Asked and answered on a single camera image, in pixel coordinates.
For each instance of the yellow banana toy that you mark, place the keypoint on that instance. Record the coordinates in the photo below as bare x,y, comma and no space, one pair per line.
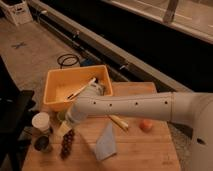
119,122

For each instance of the white storage box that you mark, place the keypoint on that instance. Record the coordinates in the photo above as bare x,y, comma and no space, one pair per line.
17,14

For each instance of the blue folded cloth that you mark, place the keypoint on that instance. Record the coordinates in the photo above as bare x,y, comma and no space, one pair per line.
106,144

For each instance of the wooden cutting board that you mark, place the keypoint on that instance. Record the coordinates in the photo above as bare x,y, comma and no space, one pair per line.
136,150

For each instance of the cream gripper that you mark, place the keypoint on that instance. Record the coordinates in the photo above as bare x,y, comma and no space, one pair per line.
63,129

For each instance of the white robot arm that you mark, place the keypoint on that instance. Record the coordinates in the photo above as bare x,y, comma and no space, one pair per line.
193,109

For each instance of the dark metal can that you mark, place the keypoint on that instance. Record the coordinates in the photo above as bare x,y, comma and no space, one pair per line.
43,144

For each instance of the orange round fruit toy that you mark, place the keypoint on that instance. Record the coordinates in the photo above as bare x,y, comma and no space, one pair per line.
145,125

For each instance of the black chair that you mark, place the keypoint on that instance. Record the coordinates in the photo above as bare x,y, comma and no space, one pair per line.
14,108

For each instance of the white paper cup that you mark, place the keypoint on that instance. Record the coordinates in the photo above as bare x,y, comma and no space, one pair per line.
41,121

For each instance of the yellow plastic bin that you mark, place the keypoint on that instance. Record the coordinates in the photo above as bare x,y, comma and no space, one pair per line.
61,83

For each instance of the small green cup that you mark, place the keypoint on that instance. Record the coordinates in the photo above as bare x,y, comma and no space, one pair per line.
61,116

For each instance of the dark grape bunch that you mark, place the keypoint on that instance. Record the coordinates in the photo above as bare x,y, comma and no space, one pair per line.
67,144

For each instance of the white handled brush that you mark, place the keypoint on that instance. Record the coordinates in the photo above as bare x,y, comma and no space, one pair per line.
81,89

